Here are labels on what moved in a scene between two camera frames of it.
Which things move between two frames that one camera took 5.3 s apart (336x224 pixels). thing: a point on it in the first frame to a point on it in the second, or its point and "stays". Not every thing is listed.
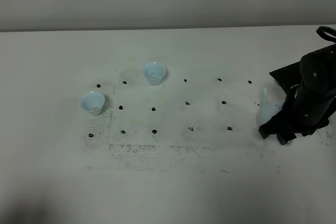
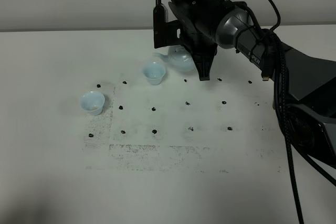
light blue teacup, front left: x=93 y=102 stays
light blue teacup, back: x=154 y=71 stays
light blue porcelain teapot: x=271 y=107 to x=179 y=59
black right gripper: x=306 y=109 to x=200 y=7
